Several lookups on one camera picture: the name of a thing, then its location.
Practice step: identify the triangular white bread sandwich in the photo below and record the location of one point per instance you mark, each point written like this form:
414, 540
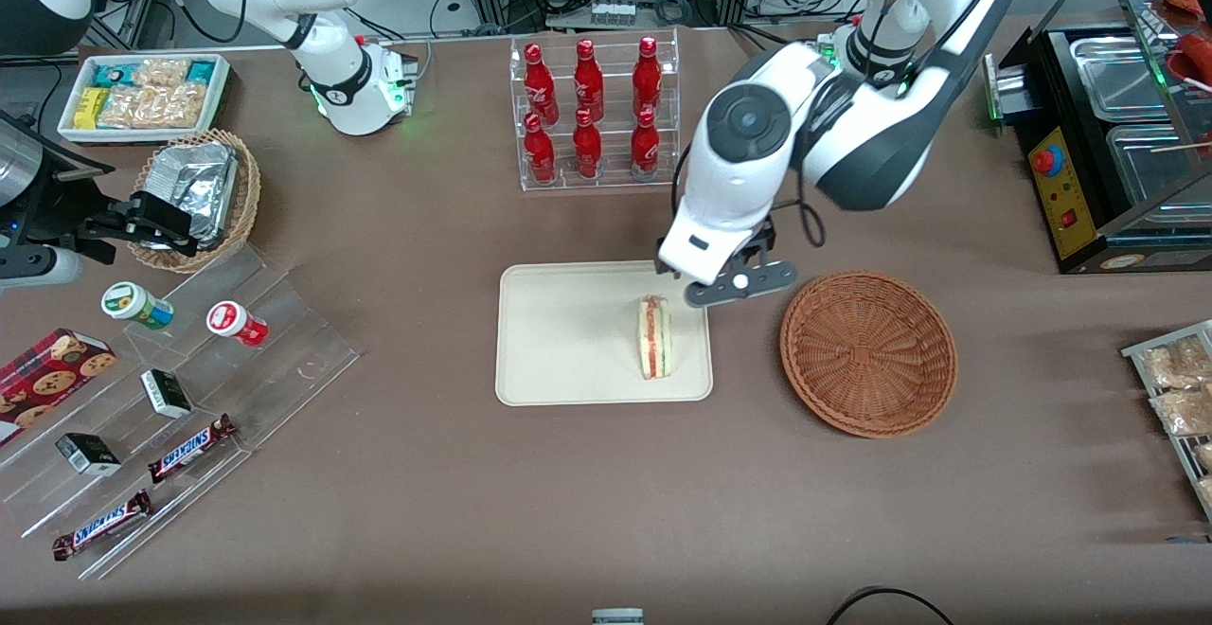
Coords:
655, 341

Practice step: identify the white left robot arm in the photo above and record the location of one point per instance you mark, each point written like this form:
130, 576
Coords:
729, 189

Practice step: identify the light wicker basket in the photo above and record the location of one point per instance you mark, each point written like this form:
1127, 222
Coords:
248, 213

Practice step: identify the beige rectangular tray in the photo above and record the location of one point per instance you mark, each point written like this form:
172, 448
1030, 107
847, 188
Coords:
568, 341

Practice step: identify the white rectangular snack tray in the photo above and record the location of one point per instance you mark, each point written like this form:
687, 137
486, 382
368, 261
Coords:
220, 99

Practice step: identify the round brown wicker basket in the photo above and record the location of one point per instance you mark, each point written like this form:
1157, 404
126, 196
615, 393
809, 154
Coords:
833, 388

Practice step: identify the tray of wrapped pastries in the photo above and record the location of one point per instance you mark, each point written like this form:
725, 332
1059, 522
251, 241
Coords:
1129, 354

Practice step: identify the silver foil pack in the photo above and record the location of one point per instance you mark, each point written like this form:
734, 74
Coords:
194, 185

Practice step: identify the green lid snack cup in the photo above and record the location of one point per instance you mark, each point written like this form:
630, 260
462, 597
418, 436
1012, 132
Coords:
133, 303

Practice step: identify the yellow snack packet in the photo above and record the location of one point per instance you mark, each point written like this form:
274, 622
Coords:
91, 109

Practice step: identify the clear acrylic bottle rack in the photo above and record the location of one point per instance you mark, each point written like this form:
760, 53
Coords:
614, 183

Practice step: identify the clear rice cracker bag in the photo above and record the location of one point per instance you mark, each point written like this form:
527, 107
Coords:
151, 106
159, 73

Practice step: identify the red lid snack cup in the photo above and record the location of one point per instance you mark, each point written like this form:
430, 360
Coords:
232, 320

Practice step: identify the red soda bottle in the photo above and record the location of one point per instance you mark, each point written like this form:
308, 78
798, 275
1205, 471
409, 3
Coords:
588, 83
647, 78
540, 85
645, 147
540, 153
587, 150

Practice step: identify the teal snack packet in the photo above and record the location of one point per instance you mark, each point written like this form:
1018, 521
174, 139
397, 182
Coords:
112, 74
201, 71

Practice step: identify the small black box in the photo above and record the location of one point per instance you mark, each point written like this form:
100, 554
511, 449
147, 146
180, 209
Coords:
87, 455
166, 394

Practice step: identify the red cookie box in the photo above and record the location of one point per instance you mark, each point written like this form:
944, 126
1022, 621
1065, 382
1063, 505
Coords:
47, 379

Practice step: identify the clear acrylic step display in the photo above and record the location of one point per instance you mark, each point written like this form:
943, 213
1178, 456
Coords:
284, 360

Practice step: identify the brown snickers bar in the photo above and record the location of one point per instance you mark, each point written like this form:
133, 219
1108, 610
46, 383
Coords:
189, 448
102, 525

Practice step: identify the white power strip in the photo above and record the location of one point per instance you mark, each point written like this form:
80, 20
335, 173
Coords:
614, 12

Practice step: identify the white grey device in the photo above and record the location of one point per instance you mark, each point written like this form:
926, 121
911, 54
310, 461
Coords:
617, 617

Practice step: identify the black food warmer machine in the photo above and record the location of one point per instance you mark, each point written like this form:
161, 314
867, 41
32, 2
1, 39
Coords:
1065, 189

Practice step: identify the steel food pan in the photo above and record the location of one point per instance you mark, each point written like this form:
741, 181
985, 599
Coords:
1150, 166
1117, 80

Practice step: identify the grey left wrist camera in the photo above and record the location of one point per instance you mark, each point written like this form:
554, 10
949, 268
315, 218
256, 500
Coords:
757, 279

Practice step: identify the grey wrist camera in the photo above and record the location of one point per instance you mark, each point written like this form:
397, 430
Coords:
38, 267
757, 279

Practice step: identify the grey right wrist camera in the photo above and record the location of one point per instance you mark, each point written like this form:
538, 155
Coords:
38, 267

